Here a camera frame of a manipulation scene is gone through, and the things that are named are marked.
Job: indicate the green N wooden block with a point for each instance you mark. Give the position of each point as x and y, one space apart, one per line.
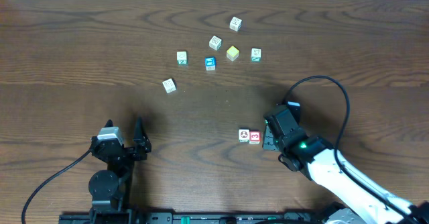
255 54

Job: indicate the yellow-top wooden block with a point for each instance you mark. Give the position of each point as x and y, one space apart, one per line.
232 53

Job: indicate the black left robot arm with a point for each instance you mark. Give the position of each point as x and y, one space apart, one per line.
111 188

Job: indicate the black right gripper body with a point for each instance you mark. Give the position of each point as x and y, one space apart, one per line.
281 147

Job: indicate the green Z block left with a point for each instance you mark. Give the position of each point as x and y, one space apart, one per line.
181 57

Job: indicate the far plain wooden block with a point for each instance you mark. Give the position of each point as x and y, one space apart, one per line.
235 24

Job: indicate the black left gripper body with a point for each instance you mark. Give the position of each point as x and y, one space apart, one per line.
127 151

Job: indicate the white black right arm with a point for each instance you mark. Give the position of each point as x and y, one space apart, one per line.
319 162

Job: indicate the plain wooden picture block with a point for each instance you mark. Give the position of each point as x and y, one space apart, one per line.
215 43

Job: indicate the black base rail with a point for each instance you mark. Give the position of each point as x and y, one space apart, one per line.
190 218

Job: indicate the blue-side snail block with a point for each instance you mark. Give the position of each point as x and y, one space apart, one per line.
169 85

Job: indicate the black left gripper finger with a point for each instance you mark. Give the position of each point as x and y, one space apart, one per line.
109 123
140 137

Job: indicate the red-framed number three block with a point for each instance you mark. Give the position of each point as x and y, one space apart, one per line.
254 137

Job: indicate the blue-top umbrella block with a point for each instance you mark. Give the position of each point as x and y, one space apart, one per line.
210 63

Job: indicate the soccer ball yellow-top block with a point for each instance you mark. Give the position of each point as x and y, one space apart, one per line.
244 135

